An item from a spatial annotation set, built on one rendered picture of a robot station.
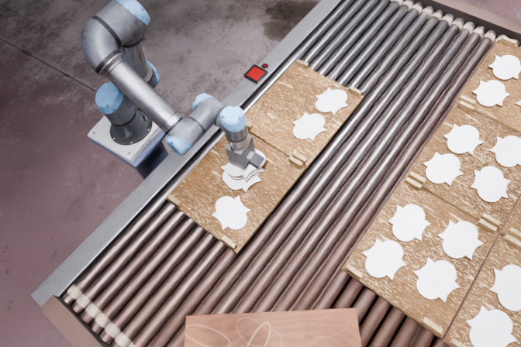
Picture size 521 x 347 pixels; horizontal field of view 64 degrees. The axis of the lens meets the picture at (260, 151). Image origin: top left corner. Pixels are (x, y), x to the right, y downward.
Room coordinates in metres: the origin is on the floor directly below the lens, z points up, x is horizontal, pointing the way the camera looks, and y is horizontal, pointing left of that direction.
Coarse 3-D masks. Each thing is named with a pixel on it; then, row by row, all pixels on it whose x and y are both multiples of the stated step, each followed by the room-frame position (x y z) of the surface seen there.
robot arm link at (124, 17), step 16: (112, 0) 1.12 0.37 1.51; (128, 0) 1.10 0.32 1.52; (96, 16) 1.05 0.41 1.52; (112, 16) 1.04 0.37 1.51; (128, 16) 1.05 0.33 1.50; (144, 16) 1.08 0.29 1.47; (112, 32) 1.00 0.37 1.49; (128, 32) 1.03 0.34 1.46; (128, 48) 1.07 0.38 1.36; (144, 64) 1.14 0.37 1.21
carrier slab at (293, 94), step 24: (288, 72) 1.23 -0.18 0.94; (312, 72) 1.20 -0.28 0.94; (264, 96) 1.12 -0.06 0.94; (288, 96) 1.09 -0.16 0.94; (312, 96) 1.07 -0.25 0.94; (264, 120) 0.99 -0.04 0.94; (288, 120) 0.97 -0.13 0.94; (336, 120) 0.94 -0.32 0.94; (288, 144) 0.86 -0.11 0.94; (312, 144) 0.84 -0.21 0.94
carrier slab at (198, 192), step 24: (216, 144) 0.92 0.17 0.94; (264, 144) 0.88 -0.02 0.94; (216, 168) 0.81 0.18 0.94; (264, 168) 0.77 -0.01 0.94; (288, 168) 0.76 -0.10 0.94; (192, 192) 0.72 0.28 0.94; (216, 192) 0.71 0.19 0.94; (240, 192) 0.69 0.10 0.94; (264, 192) 0.67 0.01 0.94; (192, 216) 0.63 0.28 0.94; (264, 216) 0.58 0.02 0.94; (240, 240) 0.51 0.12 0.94
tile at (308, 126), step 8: (304, 120) 0.96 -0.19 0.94; (312, 120) 0.95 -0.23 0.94; (320, 120) 0.94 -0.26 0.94; (296, 128) 0.92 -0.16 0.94; (304, 128) 0.92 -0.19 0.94; (312, 128) 0.91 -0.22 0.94; (320, 128) 0.91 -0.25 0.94; (296, 136) 0.88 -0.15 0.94; (304, 136) 0.88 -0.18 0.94; (312, 136) 0.87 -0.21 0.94
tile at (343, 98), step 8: (328, 88) 1.09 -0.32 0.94; (320, 96) 1.06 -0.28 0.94; (328, 96) 1.05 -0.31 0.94; (336, 96) 1.05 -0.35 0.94; (344, 96) 1.04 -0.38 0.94; (320, 104) 1.02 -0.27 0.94; (328, 104) 1.02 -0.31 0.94; (336, 104) 1.01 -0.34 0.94; (344, 104) 1.00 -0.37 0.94; (328, 112) 0.98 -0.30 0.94
